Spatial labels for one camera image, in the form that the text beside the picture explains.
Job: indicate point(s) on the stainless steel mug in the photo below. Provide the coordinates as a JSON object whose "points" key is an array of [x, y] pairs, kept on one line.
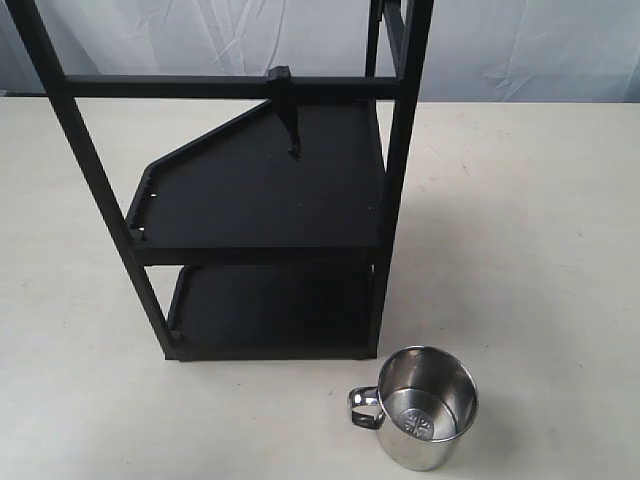
{"points": [[423, 403]]}

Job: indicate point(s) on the black metal rack frame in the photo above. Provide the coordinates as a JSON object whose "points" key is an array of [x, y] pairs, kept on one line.
{"points": [[237, 251]]}

